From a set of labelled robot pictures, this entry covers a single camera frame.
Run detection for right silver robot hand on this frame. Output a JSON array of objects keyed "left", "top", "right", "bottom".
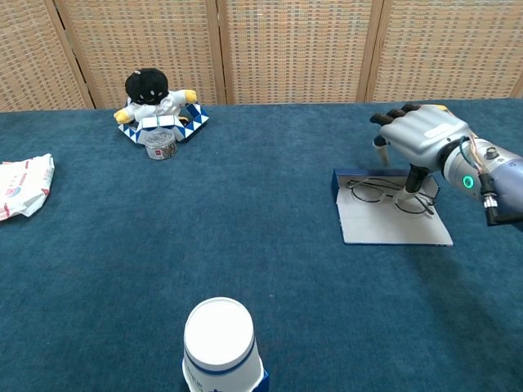
[{"left": 369, "top": 103, "right": 473, "bottom": 205}]

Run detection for black rimmed eyeglasses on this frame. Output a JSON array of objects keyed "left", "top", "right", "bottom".
[{"left": 346, "top": 177, "right": 436, "bottom": 216}]

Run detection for small blue box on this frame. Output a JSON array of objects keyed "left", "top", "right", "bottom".
[{"left": 331, "top": 165, "right": 454, "bottom": 247}]

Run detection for woven wooden folding screen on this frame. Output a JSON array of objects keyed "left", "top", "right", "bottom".
[{"left": 0, "top": 0, "right": 523, "bottom": 111}]

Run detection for blue white snake puzzle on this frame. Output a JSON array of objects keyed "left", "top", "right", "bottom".
[{"left": 118, "top": 101, "right": 210, "bottom": 145}]

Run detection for clear jar of clips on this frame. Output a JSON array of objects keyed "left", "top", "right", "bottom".
[{"left": 145, "top": 130, "right": 180, "bottom": 161}]

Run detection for black-headed plush toy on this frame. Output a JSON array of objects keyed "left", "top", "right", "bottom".
[{"left": 113, "top": 67, "right": 199, "bottom": 125}]

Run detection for white paper cup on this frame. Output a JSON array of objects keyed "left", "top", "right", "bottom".
[{"left": 181, "top": 296, "right": 265, "bottom": 392}]

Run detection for white folded cloth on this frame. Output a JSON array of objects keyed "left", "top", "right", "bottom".
[{"left": 0, "top": 153, "right": 56, "bottom": 222}]

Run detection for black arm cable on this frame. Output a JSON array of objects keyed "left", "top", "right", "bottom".
[{"left": 480, "top": 173, "right": 523, "bottom": 227}]

